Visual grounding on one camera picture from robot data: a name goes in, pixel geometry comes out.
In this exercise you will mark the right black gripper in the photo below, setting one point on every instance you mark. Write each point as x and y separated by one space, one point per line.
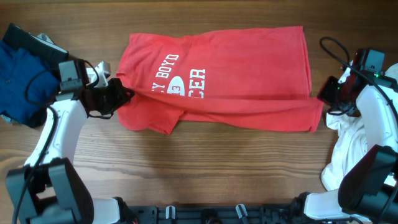
329 94

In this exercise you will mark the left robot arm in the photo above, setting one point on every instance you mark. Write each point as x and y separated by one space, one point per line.
47 189

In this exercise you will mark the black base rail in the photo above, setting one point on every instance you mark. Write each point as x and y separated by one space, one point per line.
238 214

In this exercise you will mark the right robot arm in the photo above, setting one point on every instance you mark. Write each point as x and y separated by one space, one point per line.
366 64

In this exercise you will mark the blue folded shirt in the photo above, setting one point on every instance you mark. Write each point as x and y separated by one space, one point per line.
26 85

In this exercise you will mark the black folded garment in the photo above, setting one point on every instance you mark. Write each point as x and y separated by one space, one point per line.
40 46

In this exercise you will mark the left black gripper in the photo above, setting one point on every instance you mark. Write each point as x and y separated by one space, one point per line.
109 97

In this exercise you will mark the white t-shirt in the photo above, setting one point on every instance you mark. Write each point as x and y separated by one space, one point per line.
348 149

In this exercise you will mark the red printed t-shirt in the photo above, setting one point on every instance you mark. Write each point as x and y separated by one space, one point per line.
250 78

